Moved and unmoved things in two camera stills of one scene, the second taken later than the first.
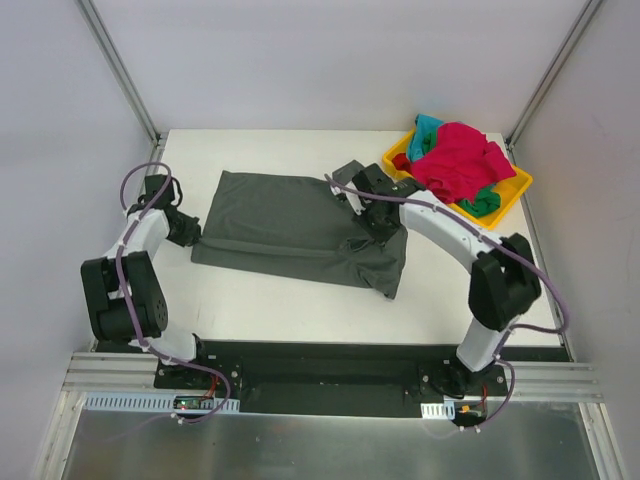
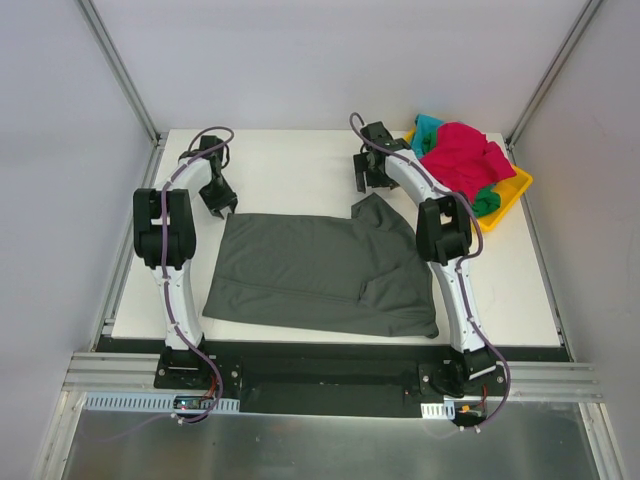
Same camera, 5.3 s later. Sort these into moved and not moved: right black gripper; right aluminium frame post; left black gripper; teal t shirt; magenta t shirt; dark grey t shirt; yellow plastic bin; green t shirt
Moved: left black gripper; dark grey t shirt; right black gripper
Not moved: right aluminium frame post; magenta t shirt; green t shirt; yellow plastic bin; teal t shirt
